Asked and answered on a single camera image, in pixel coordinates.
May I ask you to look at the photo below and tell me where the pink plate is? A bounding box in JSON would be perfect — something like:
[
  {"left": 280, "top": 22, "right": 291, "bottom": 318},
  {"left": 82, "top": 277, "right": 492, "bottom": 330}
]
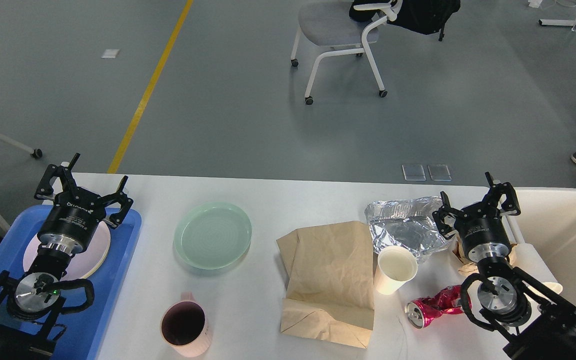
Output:
[{"left": 22, "top": 222, "right": 111, "bottom": 281}]

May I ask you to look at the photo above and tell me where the white plastic bin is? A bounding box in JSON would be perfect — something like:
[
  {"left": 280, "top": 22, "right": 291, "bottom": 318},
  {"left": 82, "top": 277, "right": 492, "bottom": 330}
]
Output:
[{"left": 516, "top": 187, "right": 576, "bottom": 306}]

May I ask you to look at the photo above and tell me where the pink ribbed mug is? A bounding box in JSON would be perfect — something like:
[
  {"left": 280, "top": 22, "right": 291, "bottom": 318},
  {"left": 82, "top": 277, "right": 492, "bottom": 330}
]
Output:
[{"left": 159, "top": 291, "right": 213, "bottom": 358}]

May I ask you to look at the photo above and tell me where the blue plastic tray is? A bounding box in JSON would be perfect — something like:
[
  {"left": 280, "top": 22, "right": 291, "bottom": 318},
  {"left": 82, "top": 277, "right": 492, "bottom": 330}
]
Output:
[{"left": 0, "top": 206, "right": 143, "bottom": 360}]

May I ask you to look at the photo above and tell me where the green plate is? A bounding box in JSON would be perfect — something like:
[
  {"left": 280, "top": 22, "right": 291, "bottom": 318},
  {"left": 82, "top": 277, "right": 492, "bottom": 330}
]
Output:
[{"left": 173, "top": 202, "right": 253, "bottom": 271}]

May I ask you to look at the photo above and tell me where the crumpled brown napkin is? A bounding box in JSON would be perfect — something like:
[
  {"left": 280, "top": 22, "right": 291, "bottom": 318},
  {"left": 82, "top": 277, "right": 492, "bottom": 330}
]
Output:
[{"left": 452, "top": 240, "right": 518, "bottom": 277}]

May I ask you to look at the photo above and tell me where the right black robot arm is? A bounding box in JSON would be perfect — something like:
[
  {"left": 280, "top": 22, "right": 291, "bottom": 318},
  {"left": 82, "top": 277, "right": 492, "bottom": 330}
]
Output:
[{"left": 432, "top": 172, "right": 576, "bottom": 360}]

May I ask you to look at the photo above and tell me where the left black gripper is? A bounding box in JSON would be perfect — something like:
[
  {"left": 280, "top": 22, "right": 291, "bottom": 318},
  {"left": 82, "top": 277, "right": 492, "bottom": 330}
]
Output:
[{"left": 34, "top": 153, "right": 134, "bottom": 254}]

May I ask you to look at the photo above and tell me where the black backpack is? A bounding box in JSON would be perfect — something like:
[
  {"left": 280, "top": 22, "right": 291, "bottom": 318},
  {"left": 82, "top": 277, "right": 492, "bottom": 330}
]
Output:
[{"left": 349, "top": 0, "right": 461, "bottom": 42}]

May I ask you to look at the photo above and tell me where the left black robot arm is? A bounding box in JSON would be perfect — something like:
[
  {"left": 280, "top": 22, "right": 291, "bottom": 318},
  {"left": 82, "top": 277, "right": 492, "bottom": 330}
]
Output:
[{"left": 0, "top": 153, "right": 134, "bottom": 360}]

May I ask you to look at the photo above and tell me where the crumpled aluminium foil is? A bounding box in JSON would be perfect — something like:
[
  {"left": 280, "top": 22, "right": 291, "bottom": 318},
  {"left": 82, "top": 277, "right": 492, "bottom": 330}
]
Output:
[{"left": 364, "top": 196, "right": 454, "bottom": 265}]

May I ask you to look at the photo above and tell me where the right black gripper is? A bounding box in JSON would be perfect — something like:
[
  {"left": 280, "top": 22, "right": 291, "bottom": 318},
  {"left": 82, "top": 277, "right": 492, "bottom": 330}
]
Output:
[{"left": 432, "top": 172, "right": 521, "bottom": 264}]

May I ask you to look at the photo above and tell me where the brown paper bag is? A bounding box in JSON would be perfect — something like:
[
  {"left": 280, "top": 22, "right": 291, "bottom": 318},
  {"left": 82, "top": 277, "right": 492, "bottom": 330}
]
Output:
[{"left": 276, "top": 221, "right": 375, "bottom": 349}]

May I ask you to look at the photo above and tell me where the grey white office chair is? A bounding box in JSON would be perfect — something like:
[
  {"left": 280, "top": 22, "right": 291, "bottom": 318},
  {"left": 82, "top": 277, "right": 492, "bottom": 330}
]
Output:
[{"left": 290, "top": 0, "right": 403, "bottom": 105}]

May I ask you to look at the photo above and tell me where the crushed red can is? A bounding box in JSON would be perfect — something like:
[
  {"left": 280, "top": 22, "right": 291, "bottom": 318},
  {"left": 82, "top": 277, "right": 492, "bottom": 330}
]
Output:
[{"left": 404, "top": 284, "right": 464, "bottom": 330}]

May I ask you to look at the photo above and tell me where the white paper cup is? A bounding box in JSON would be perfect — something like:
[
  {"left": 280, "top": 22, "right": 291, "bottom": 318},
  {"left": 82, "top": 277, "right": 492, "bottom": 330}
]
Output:
[{"left": 374, "top": 245, "right": 418, "bottom": 296}]

